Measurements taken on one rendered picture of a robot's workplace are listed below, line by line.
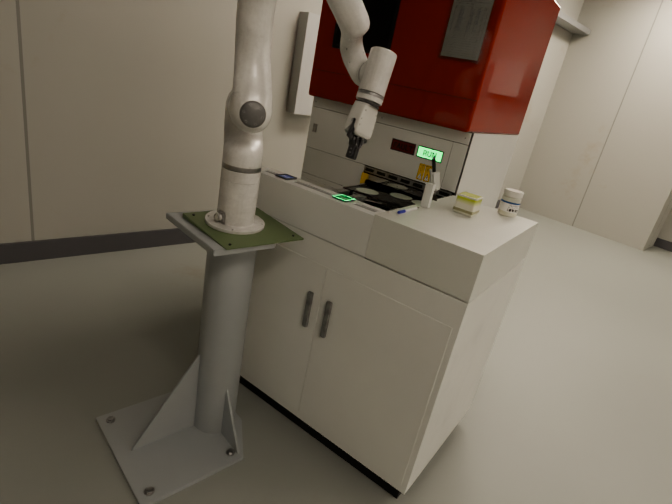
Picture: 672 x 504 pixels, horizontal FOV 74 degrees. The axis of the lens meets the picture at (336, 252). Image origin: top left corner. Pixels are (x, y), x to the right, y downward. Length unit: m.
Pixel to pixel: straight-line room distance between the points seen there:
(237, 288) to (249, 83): 0.64
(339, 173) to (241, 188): 0.89
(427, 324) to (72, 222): 2.37
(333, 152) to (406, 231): 0.98
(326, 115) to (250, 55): 0.97
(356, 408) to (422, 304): 0.49
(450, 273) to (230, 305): 0.72
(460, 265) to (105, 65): 2.34
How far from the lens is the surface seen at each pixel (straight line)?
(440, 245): 1.28
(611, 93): 7.08
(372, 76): 1.43
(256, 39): 1.33
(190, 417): 1.86
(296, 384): 1.79
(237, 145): 1.38
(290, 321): 1.69
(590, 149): 7.07
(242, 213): 1.42
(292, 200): 1.56
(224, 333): 1.58
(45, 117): 2.97
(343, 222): 1.43
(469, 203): 1.61
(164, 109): 3.15
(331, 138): 2.22
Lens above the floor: 1.33
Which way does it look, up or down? 21 degrees down
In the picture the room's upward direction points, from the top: 11 degrees clockwise
